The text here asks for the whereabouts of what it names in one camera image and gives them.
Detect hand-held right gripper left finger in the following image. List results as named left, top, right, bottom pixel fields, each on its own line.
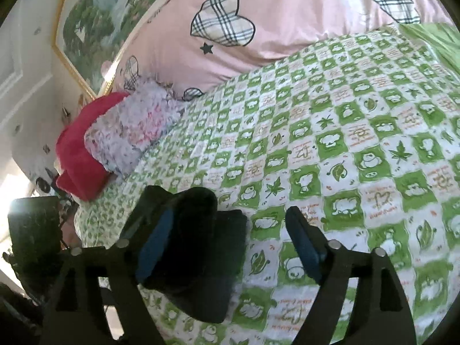
left=41, top=208, right=174, bottom=345

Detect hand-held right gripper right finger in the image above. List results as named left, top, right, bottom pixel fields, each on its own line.
left=285, top=206, right=418, bottom=345

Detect black pants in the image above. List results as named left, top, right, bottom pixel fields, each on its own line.
left=124, top=185, right=249, bottom=325

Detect green checkered bedsheet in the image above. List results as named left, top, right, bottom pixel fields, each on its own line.
left=74, top=25, right=460, bottom=345

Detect red pillow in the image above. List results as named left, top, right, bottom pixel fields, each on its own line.
left=55, top=91, right=131, bottom=202

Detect floral ruffled pillow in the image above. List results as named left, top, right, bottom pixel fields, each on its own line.
left=84, top=78, right=186, bottom=178

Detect black box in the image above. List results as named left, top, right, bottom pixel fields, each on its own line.
left=6, top=196, right=64, bottom=272

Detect white panelled door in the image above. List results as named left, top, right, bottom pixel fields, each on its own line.
left=0, top=5, right=55, bottom=135

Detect pink quilt with plaid hearts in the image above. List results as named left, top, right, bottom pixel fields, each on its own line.
left=101, top=0, right=454, bottom=98

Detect framed landscape painting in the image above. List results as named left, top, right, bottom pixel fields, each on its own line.
left=51, top=0, right=196, bottom=99

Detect plain green sheet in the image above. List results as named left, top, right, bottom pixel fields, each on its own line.
left=398, top=22, right=460, bottom=70

